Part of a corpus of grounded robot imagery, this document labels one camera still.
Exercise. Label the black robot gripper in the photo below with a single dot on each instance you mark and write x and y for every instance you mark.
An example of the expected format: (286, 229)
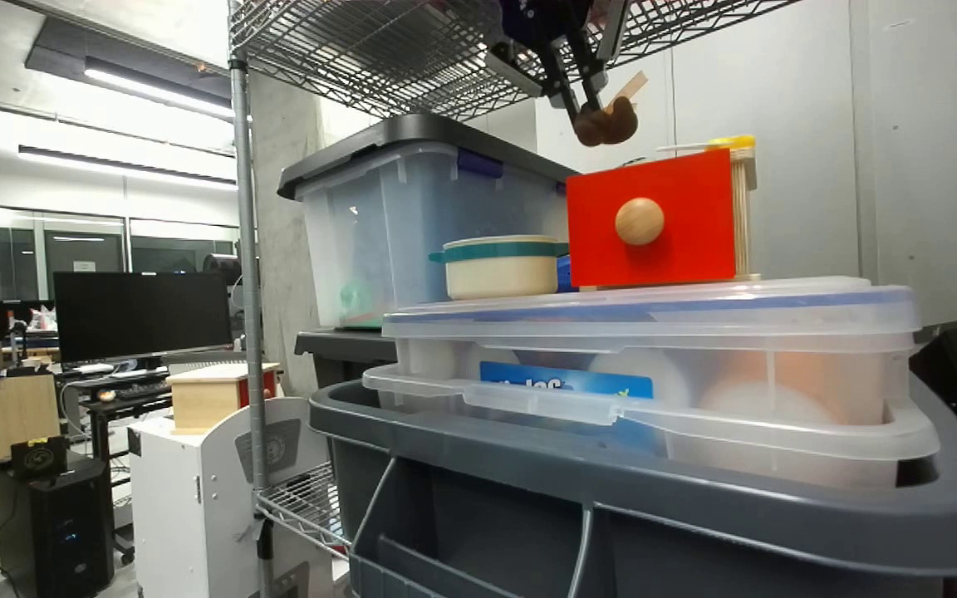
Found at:
(564, 20)

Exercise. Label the dark brown teddy toy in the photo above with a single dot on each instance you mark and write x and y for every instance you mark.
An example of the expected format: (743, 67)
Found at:
(607, 125)

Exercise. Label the red-front wooden drawer with knob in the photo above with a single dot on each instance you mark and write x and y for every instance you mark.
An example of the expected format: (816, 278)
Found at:
(689, 189)

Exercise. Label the light wooden drawer box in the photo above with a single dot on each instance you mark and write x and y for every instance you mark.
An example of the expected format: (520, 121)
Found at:
(746, 220)

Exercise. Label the large clear lidded plastic container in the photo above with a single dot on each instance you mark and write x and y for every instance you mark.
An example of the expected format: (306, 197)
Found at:
(664, 335)

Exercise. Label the clear plastic container blue label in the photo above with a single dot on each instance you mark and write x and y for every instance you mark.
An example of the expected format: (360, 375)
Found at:
(721, 442)

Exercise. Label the blue ball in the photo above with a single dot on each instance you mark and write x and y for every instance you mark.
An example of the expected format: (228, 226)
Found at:
(564, 278)

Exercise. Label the cream bowl with teal rim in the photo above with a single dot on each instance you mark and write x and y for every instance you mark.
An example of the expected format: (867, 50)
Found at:
(498, 278)

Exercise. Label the clear storage bin dark lid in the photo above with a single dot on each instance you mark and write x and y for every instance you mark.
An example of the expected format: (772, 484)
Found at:
(380, 243)

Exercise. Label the ceiling light with grey housing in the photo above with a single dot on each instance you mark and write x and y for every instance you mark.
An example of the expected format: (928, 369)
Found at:
(148, 87)

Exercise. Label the grey plastic tote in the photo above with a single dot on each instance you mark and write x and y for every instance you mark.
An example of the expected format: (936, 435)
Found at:
(721, 521)

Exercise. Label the thin ceiling light strip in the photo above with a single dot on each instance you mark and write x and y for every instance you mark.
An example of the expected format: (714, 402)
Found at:
(125, 164)

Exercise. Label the tan box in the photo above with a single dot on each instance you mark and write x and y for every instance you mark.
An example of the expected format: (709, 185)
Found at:
(204, 400)

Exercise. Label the black computer monitor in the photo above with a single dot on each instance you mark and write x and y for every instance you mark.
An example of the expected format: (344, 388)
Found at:
(139, 316)

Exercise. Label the black cart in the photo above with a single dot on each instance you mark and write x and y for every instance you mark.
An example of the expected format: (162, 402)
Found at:
(115, 394)

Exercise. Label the white cabinet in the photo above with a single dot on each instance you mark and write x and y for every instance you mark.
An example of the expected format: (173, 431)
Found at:
(185, 499)

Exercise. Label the cardboard box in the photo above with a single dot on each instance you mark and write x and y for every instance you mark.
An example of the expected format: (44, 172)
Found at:
(13, 410)

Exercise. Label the black computer tower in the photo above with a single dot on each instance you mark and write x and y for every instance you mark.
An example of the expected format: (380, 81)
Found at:
(50, 534)

